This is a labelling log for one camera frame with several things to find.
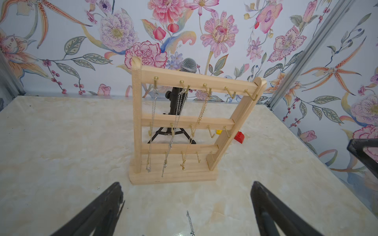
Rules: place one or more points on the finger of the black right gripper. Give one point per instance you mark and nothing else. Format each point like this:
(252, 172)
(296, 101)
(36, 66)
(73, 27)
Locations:
(358, 148)

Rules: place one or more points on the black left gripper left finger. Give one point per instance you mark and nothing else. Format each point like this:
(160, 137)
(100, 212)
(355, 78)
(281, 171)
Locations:
(99, 218)

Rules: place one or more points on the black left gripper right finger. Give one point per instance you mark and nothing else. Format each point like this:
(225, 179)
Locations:
(271, 213)

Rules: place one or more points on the wooden jewelry display stand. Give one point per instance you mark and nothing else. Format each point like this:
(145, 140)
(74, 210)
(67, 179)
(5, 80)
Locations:
(182, 163)

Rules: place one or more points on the red toy brick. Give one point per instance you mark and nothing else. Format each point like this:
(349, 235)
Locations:
(239, 137)

